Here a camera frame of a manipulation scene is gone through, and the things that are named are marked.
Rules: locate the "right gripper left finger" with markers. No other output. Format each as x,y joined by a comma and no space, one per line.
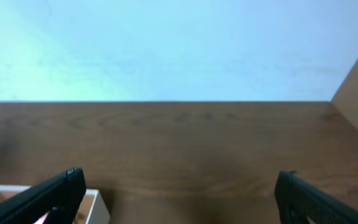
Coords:
58,198

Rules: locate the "white cardboard box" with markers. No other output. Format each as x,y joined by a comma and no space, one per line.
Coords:
92,209

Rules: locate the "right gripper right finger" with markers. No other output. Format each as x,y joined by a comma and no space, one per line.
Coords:
300,202

